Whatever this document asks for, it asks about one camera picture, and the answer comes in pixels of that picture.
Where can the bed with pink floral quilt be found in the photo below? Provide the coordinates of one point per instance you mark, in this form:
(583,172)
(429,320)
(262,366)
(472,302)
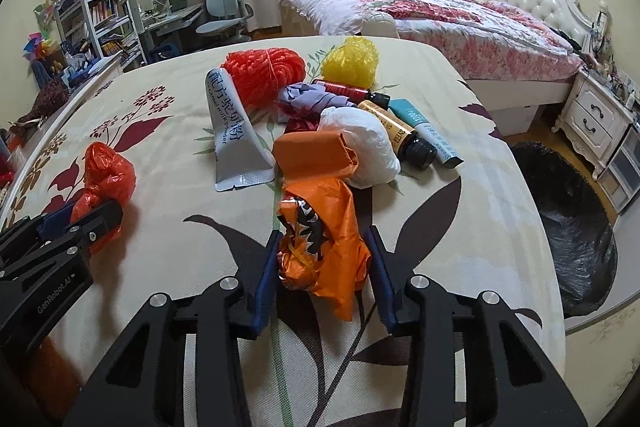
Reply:
(512,62)

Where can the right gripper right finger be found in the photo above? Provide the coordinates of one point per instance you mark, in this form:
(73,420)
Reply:
(508,379)

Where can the yellow foam net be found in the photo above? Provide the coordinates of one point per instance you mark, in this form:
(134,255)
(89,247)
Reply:
(353,63)

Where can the floral leaf bedsheet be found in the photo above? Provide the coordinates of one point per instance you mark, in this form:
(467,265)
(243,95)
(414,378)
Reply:
(471,228)

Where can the white round bedpost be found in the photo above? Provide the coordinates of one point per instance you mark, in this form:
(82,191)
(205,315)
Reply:
(379,24)

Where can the teal white tube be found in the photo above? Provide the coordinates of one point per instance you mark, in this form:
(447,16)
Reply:
(408,113)

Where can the red plastic bag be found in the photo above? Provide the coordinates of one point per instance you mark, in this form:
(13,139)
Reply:
(108,176)

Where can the orange plastic bag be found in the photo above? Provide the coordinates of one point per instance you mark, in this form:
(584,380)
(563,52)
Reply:
(321,251)

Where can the grey office chair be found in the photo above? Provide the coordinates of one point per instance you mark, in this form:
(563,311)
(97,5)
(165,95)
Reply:
(227,21)

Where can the red bottle black cap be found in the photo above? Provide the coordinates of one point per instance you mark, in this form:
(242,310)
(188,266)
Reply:
(355,95)

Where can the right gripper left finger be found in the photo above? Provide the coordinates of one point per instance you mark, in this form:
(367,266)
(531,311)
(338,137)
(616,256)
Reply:
(139,381)

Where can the red foam net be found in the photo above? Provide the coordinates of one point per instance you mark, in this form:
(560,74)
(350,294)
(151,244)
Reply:
(259,75)

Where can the grey desk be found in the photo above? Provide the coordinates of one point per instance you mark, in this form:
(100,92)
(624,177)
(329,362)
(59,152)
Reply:
(168,29)

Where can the silver squeeze tube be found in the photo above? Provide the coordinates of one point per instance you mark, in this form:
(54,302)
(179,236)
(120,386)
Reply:
(240,159)

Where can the amber bottle black cap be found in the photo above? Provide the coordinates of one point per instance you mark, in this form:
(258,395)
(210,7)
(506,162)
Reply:
(408,146)

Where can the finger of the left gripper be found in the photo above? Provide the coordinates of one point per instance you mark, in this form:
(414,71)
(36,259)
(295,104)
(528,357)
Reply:
(99,225)

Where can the black trash bin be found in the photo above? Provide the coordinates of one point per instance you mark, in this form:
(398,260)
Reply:
(580,236)

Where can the plastic drawer unit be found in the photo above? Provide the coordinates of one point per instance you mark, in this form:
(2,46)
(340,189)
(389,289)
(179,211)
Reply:
(620,180)

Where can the white plastic bag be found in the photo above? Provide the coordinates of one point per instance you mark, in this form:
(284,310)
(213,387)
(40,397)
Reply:
(366,136)

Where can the white nightstand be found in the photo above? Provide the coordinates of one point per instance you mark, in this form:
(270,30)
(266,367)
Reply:
(594,121)

